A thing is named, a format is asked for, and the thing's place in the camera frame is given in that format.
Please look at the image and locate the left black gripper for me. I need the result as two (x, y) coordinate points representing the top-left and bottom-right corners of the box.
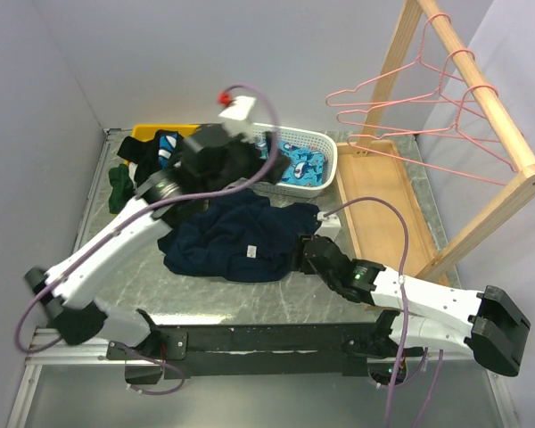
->
(202, 123), (292, 198)

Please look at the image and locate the navy blue t shirt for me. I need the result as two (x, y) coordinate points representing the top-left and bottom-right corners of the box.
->
(157, 189), (319, 283)

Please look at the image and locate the pink wire hanger front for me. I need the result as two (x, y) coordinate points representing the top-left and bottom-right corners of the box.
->
(326, 84), (535, 186)

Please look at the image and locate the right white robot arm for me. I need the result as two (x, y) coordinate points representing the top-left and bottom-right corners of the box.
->
(292, 235), (531, 377)

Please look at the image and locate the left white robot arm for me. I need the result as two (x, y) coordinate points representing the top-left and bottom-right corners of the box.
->
(24, 124), (289, 358)

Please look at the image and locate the blue shark print cloth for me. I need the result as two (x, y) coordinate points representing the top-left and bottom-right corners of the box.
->
(278, 140), (326, 187)

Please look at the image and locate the white plastic basket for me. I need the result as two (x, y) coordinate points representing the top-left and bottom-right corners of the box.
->
(252, 127), (338, 199)

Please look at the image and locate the wooden clothes rack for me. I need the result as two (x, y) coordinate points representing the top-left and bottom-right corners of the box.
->
(325, 1), (535, 281)

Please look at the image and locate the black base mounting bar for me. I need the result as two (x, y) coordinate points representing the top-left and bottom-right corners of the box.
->
(106, 317), (398, 384)

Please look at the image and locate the black garment with blue print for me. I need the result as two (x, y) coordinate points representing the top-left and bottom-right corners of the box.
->
(118, 129), (185, 186)

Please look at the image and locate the yellow plastic bin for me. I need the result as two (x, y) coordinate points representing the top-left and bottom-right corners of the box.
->
(117, 124), (198, 179)

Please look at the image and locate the dark green garment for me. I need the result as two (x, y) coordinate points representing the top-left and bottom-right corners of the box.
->
(108, 163), (135, 215)

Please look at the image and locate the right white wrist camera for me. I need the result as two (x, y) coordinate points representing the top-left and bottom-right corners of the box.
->
(315, 211), (342, 241)

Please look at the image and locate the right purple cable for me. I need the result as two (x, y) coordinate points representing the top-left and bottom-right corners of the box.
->
(327, 197), (445, 428)

